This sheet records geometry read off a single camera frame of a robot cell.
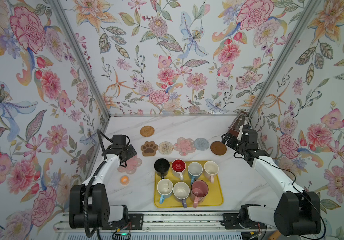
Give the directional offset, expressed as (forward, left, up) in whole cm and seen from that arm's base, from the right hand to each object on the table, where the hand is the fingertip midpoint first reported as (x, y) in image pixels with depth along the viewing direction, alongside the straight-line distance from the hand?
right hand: (227, 137), depth 87 cm
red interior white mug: (-12, +28, -14) cm, 34 cm away
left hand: (-8, +57, -7) cm, 59 cm away
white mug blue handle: (-15, +19, -12) cm, 27 cm away
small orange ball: (-21, +60, -16) cm, 65 cm away
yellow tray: (-29, +9, -16) cm, 34 cm away
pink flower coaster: (+5, +24, -17) cm, 30 cm away
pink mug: (-25, +17, -14) cm, 34 cm away
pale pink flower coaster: (-9, +58, -17) cm, 61 cm away
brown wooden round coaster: (+3, +2, -15) cm, 16 cm away
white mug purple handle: (-26, +26, -15) cm, 40 cm away
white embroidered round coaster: (+2, +37, -15) cm, 40 cm away
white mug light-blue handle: (-25, +36, -14) cm, 46 cm away
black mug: (-15, +38, -9) cm, 42 cm away
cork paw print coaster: (+1, +48, -15) cm, 51 cm away
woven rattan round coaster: (+15, +52, -14) cm, 56 cm away
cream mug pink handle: (-15, +10, -10) cm, 20 cm away
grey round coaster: (+6, +13, -16) cm, 21 cm away
